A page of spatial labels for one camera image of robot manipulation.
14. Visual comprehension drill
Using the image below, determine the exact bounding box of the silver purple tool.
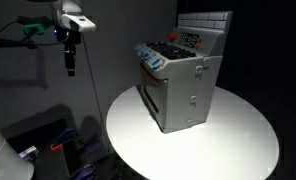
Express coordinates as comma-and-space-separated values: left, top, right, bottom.
18, 145, 40, 162

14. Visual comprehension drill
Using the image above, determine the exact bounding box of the black camera stand bar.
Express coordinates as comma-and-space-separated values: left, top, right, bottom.
0, 39, 39, 50

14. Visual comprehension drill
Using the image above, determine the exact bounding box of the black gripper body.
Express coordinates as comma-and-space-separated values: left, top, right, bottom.
55, 27, 83, 47

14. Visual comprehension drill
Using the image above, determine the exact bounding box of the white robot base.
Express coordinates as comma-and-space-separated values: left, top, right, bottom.
0, 116, 35, 180

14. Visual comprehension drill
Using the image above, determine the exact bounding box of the black camera on stand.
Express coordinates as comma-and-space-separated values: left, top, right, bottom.
17, 15, 37, 26

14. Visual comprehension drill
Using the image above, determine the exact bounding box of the orange clamp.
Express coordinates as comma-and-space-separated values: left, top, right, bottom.
49, 143, 64, 153

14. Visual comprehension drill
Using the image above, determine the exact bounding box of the black stand camera cable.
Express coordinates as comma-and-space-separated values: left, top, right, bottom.
0, 20, 20, 38

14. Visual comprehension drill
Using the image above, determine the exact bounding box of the red stove knob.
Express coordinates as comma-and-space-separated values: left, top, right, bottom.
168, 32, 179, 42

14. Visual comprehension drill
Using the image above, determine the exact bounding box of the gray toy stove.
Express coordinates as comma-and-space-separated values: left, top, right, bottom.
133, 10, 233, 135

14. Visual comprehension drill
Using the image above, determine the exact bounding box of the thin black hanging cable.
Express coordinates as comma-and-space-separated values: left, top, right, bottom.
81, 33, 106, 141

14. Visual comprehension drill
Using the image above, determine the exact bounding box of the black storage box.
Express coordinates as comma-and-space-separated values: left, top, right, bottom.
6, 118, 110, 180

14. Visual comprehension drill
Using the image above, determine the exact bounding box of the purple clamp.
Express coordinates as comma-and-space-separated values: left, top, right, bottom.
72, 164, 96, 180
54, 128, 79, 144

